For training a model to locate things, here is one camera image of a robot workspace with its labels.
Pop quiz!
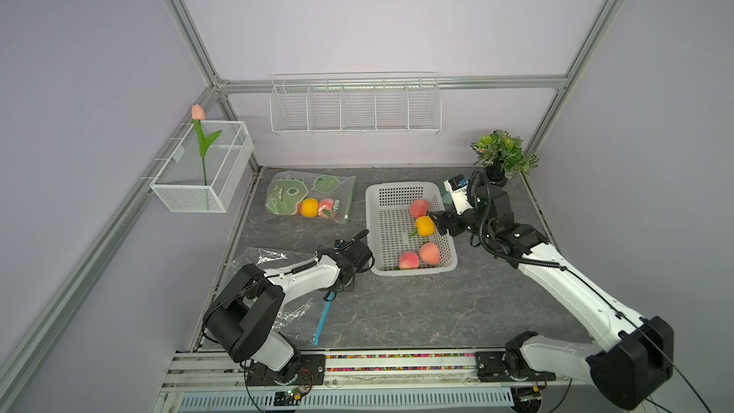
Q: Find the green printed zip-top bag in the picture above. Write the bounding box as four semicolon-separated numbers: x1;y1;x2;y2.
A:
265;170;357;225

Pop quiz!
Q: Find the yellow peach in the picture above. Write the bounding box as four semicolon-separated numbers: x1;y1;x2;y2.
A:
299;198;319;218
409;215;436;238

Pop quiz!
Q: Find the clear bag with blue zipper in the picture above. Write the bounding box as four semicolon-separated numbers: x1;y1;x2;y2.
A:
219;248;339;331

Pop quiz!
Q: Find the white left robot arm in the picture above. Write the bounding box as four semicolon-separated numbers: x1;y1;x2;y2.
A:
202;229;375;380

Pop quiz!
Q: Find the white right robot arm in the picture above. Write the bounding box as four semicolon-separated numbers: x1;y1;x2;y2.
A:
430;175;674;410

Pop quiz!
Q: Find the black plant vase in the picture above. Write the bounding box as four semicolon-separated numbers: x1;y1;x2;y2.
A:
484;164;508;187

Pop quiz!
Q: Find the white plastic perforated basket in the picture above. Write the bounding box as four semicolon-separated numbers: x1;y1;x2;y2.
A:
365;182;458;276

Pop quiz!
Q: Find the green artificial plant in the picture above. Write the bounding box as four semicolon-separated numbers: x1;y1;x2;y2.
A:
470;130;538;179

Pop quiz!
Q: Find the white vent grille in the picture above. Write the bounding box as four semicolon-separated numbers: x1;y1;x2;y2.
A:
173;387;515;412

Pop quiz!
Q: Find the pink artificial tulip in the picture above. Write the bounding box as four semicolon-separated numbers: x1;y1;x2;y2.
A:
191;104;222;185

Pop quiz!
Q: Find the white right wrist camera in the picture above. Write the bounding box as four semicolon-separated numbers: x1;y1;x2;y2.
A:
443;174;472;215

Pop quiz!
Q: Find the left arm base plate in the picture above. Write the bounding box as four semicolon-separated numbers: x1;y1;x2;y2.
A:
242;353;326;387

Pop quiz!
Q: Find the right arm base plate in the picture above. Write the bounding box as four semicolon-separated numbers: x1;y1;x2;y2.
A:
475;349;557;384

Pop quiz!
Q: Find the white wire wall shelf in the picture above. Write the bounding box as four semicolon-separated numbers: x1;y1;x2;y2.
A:
270;72;443;135

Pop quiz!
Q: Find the white wire side basket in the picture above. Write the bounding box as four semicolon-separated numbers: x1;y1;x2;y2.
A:
149;120;253;213

